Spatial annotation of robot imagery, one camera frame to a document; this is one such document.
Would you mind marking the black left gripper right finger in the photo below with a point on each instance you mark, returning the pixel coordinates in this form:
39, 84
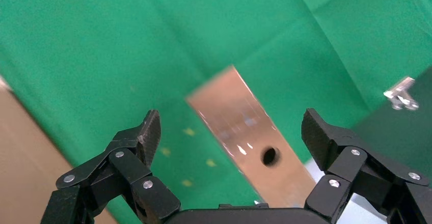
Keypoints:
351, 168

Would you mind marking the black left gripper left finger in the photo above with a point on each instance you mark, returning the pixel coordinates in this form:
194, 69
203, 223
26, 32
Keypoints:
135, 168

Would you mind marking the small brown cardboard box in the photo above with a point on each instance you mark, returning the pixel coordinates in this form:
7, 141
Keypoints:
236, 114

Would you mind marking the large open brown carton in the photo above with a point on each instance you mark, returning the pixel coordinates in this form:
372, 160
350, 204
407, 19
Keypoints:
27, 165

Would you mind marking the silver metal cloth clamp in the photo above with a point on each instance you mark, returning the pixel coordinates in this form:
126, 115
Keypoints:
401, 96

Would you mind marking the green table cloth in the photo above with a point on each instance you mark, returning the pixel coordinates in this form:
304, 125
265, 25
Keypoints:
168, 47

